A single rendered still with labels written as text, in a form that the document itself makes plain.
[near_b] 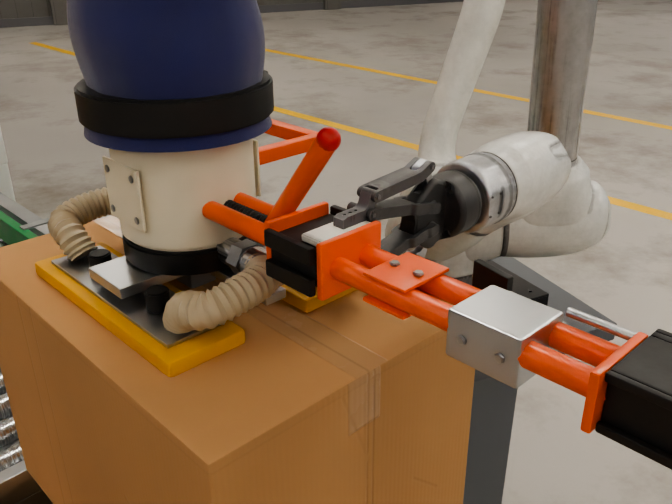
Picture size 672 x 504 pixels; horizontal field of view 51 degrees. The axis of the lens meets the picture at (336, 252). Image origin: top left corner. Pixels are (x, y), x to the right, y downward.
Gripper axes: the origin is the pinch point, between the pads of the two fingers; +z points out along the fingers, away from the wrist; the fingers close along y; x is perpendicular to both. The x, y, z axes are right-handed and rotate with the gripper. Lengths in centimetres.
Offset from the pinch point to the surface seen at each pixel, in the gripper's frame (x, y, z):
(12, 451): 76, 65, 14
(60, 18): 1023, 110, -436
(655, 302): 43, 120, -237
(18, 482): 62, 61, 18
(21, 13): 1051, 101, -390
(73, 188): 351, 120, -124
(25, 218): 179, 61, -33
